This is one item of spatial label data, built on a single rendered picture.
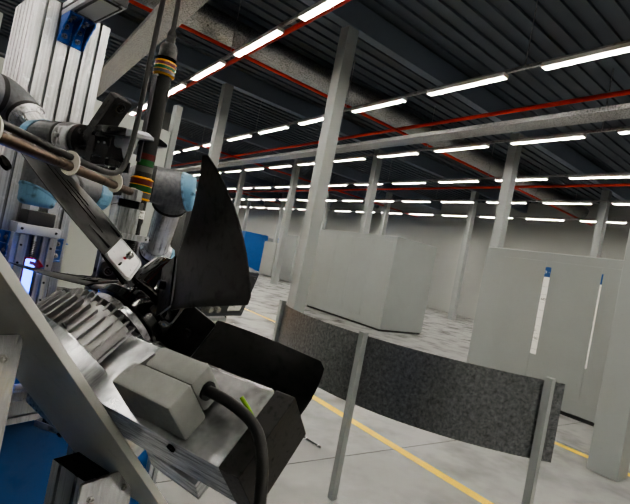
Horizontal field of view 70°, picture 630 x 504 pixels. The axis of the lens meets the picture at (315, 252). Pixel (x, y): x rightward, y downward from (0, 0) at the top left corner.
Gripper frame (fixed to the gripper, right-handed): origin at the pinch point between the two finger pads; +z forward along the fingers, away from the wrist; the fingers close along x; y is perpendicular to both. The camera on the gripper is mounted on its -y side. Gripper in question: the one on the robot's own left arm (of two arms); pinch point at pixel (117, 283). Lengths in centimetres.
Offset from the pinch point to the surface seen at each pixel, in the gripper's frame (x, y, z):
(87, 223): -12.5, -0.3, 26.2
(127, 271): -6.1, 7.1, 21.8
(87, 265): 24, -71, -183
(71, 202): -15.1, -3.2, 27.4
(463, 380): 17, 147, -117
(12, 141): -20, 1, 55
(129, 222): -14.4, 2.9, 15.1
